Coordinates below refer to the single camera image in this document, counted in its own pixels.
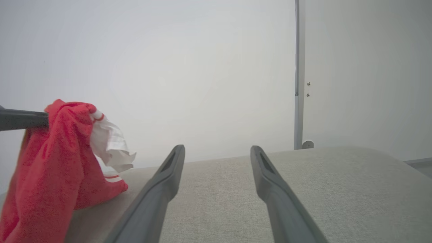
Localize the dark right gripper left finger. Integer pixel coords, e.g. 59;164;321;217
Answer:
104;144;186;243

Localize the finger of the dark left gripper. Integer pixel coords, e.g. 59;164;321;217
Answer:
0;105;50;132

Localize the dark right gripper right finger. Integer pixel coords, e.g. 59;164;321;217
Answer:
250;145;328;243

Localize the red and white jersey garment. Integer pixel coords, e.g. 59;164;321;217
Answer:
0;99;137;243

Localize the white door panel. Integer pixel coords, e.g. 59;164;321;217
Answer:
303;0;432;162

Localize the grey metal door frame strip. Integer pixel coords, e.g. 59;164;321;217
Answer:
294;0;306;150

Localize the grey wall baseboard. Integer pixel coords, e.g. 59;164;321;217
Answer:
404;157;432;179

